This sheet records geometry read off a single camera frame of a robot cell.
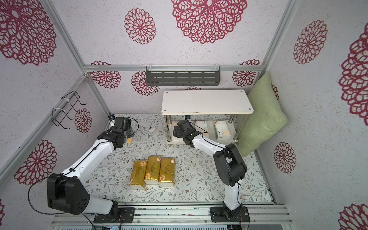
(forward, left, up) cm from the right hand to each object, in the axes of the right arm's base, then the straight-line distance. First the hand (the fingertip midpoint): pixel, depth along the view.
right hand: (180, 127), depth 94 cm
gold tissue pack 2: (-27, +15, -6) cm, 32 cm away
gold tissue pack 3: (-28, +6, -6) cm, 30 cm away
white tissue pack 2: (0, -28, -2) cm, 28 cm away
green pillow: (-9, -46, +18) cm, 50 cm away
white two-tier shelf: (+27, -32, -15) cm, 44 cm away
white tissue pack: (-6, +4, -4) cm, 8 cm away
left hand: (-10, +34, +7) cm, 36 cm away
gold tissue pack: (-32, +24, -8) cm, 40 cm away
